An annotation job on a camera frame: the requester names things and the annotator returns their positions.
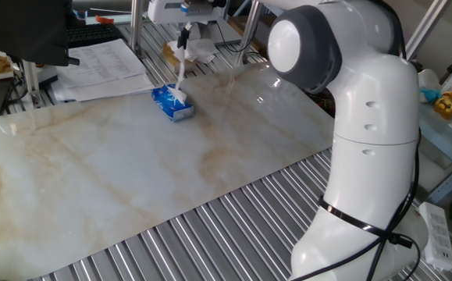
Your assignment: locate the black camera cable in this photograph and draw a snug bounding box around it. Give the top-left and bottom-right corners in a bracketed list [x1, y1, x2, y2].
[287, 128, 422, 281]

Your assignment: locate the plain white paper sheet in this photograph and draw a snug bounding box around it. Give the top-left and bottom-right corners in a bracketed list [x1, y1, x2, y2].
[50, 73, 156, 103]

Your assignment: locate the aluminium frame post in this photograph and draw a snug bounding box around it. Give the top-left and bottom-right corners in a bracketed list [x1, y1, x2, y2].
[404, 0, 452, 62]
[235, 0, 265, 66]
[130, 0, 148, 59]

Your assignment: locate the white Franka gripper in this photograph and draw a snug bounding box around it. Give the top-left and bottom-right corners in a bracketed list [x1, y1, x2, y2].
[147, 0, 226, 51]

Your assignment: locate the yellow lion toy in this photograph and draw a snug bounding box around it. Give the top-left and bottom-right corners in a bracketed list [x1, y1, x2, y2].
[432, 90, 452, 120]

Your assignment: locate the short aluminium post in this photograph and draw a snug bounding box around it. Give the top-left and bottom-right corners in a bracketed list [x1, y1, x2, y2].
[21, 60, 44, 109]

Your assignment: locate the blue toy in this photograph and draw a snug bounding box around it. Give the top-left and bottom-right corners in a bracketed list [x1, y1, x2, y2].
[419, 87, 443, 105]

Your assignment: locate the black keyboard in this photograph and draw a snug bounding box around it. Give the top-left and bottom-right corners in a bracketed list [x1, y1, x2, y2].
[66, 23, 124, 50]

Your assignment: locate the white power strip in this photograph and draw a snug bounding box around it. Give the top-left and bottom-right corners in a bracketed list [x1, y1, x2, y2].
[418, 201, 452, 272]

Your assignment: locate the marble pattern board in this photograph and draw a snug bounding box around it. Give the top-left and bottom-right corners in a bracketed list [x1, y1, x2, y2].
[0, 61, 336, 280]

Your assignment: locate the white paper napkin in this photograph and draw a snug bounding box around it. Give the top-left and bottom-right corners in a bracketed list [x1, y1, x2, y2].
[166, 37, 190, 105]

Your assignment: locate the printed paper sheet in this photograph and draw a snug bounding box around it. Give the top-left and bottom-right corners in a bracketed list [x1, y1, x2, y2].
[55, 37, 148, 79]

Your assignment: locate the blue tissue pack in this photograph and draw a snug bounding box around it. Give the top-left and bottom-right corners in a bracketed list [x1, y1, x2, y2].
[151, 84, 195, 123]

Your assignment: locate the dark patterned cloth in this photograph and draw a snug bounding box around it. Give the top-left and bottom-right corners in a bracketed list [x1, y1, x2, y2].
[305, 86, 336, 118]

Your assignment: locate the white toy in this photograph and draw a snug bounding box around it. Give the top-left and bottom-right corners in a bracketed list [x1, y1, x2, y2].
[418, 68, 442, 91]

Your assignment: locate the black monitor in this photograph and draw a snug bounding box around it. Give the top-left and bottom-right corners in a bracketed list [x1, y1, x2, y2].
[0, 0, 81, 67]

